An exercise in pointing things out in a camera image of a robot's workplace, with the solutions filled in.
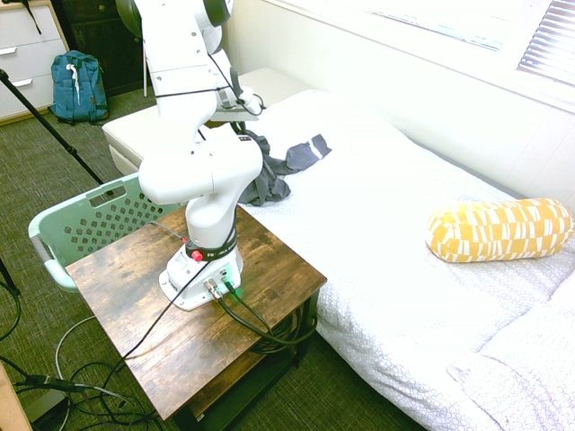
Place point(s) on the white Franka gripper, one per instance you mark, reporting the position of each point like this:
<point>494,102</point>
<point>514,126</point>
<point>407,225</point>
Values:
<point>233,114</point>

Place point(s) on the grey cotton garment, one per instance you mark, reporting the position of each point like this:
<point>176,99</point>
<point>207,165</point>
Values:
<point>269,184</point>

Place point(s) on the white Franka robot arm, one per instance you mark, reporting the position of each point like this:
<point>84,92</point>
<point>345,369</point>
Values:
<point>188,175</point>

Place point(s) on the mint green laundry basket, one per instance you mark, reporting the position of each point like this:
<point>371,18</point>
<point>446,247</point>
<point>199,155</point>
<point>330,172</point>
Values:
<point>58,224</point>

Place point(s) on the white low bench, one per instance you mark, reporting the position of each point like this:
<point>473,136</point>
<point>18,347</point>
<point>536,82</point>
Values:
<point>269,83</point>

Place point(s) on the white upholstered ottoman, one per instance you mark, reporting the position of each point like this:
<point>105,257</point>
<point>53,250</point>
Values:
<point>128,139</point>

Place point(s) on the dark wooden cabinet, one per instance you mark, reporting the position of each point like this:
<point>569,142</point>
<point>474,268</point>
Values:
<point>103,40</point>

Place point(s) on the blue backpack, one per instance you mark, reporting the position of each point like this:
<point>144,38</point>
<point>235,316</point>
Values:
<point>78,87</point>

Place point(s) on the white bed mattress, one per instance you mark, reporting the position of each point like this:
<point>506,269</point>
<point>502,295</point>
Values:
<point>382,215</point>

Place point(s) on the black tripod leg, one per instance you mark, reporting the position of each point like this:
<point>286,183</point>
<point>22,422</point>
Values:
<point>49,125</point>
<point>8,278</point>

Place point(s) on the rustic wooden side table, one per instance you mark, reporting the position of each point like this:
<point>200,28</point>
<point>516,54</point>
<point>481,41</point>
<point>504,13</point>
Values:
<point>135,287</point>

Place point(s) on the white drawer dresser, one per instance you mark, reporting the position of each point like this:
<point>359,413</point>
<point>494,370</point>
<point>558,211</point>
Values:
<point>27,58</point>

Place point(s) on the yellow white patterned bolster pillow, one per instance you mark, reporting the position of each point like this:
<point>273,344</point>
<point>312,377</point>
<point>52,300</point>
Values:
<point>498,231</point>

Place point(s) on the black power adapter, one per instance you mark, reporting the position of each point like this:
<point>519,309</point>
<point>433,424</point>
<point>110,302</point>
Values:
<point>54,384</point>

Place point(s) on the window blinds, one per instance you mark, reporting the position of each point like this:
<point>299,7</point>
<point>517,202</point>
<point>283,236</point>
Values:
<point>550,42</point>

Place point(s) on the light wooden board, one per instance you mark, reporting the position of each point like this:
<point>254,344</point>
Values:
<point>11,399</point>

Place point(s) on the white crumpled duvet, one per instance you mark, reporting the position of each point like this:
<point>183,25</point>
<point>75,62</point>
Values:
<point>530,372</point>

